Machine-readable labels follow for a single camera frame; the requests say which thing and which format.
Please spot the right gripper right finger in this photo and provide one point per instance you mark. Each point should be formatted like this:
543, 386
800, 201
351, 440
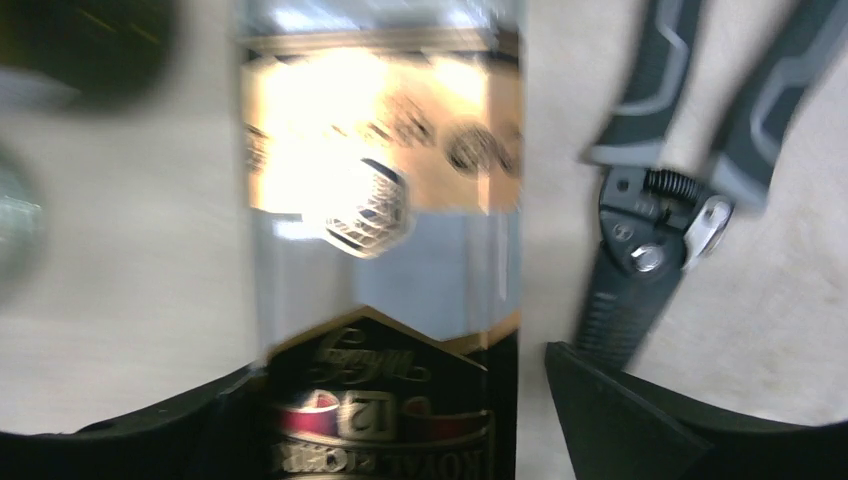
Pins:
618, 426

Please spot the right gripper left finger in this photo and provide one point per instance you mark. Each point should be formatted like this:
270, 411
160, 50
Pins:
209, 432

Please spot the square clear whisky bottle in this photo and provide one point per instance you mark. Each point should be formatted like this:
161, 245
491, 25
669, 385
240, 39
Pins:
384, 144

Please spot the dark green bottle silver neck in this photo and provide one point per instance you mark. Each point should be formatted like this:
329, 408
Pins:
84, 55

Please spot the clear glass bottle tall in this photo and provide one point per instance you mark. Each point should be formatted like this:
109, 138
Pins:
22, 224

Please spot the black grey pliers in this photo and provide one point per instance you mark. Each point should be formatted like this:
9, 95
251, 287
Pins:
656, 223

